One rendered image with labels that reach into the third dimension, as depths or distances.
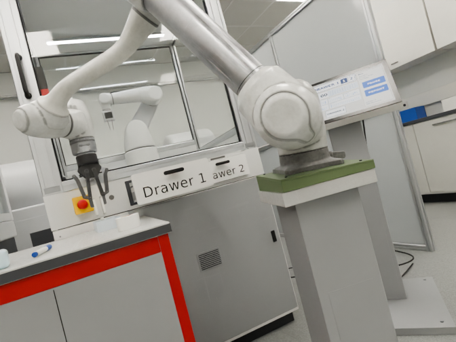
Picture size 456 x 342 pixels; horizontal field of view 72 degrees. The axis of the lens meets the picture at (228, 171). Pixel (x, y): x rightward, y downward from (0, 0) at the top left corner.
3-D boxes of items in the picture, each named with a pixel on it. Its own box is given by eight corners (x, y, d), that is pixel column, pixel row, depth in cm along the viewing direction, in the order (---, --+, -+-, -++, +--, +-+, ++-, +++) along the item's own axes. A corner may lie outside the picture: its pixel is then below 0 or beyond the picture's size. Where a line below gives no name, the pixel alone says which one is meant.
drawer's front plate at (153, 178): (214, 184, 121) (207, 157, 121) (138, 205, 110) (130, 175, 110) (212, 185, 123) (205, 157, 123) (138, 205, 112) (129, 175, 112)
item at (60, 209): (264, 173, 168) (257, 146, 168) (51, 231, 129) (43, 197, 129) (209, 184, 256) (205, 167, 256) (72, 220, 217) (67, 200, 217)
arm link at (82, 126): (81, 143, 127) (53, 143, 115) (72, 106, 127) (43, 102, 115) (102, 136, 124) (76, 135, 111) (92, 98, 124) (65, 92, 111)
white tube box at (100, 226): (122, 225, 115) (119, 215, 115) (98, 233, 111) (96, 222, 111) (117, 224, 126) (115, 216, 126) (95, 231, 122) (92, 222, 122)
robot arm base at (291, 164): (359, 160, 93) (355, 141, 92) (286, 176, 91) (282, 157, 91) (332, 160, 111) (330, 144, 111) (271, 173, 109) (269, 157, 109)
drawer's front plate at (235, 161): (250, 174, 163) (244, 153, 163) (197, 187, 152) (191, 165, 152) (248, 174, 164) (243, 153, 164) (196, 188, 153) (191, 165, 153)
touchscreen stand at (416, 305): (458, 334, 126) (392, 86, 126) (341, 336, 144) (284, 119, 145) (433, 281, 171) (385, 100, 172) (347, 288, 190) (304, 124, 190)
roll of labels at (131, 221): (144, 224, 96) (140, 212, 97) (121, 232, 93) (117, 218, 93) (138, 224, 102) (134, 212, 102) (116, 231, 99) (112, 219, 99)
